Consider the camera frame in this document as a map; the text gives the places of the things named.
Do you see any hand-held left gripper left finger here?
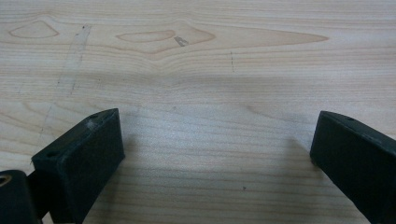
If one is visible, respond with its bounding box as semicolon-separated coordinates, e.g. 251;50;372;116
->
31;107;126;224

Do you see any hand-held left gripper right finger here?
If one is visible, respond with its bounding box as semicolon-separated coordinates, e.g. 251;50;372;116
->
309;110;396;224

